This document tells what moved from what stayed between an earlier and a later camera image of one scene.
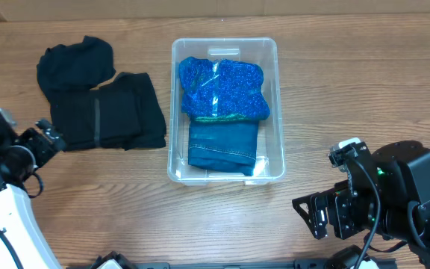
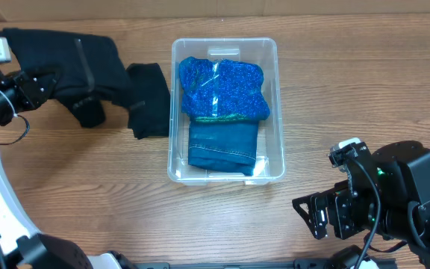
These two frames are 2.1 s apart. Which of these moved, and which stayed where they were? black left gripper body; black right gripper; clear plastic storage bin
Moved: black left gripper body
Stayed: clear plastic storage bin; black right gripper
